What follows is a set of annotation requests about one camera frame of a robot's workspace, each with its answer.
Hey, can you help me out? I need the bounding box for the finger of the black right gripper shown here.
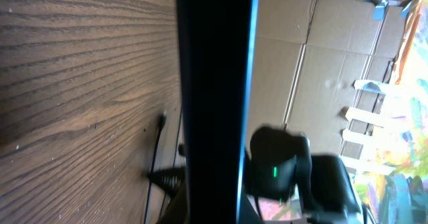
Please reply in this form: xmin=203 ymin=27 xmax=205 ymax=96
xmin=146 ymin=166 xmax=185 ymax=198

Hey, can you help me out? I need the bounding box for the black USB charging cable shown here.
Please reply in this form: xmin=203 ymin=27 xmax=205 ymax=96
xmin=142 ymin=110 xmax=184 ymax=224

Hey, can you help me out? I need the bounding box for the blue Galaxy S24 smartphone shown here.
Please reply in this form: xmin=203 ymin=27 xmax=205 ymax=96
xmin=176 ymin=0 xmax=259 ymax=223

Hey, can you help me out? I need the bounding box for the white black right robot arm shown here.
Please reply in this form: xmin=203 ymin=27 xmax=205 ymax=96
xmin=148 ymin=126 xmax=370 ymax=223

